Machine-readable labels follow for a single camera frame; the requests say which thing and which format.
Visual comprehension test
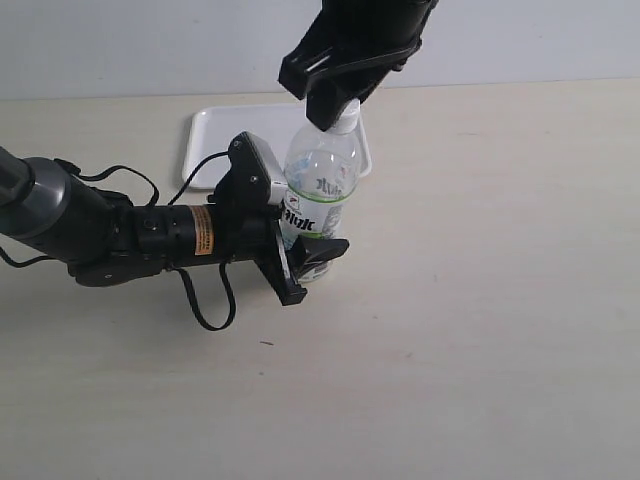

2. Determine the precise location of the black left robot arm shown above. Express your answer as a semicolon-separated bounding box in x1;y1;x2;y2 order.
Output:
1;139;349;308

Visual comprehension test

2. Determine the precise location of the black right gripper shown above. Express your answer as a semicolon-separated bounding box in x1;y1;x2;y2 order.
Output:
278;0;438;131

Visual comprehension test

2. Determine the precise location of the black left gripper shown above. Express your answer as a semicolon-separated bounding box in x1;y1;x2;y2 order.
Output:
130;204;349;306

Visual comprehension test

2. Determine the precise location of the white plastic tray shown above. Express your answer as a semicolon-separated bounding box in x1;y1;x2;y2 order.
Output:
182;103;373;190

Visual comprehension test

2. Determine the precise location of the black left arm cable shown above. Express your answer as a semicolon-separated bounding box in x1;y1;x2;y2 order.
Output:
0;152;237;331

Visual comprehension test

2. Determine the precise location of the clear plastic drink bottle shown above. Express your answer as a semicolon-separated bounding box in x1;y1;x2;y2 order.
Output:
277;117;362;284

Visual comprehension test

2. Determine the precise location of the white bottle cap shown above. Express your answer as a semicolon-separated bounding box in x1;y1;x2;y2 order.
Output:
332;99;361;135

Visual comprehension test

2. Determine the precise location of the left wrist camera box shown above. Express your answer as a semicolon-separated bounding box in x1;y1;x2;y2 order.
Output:
212;131;287;211

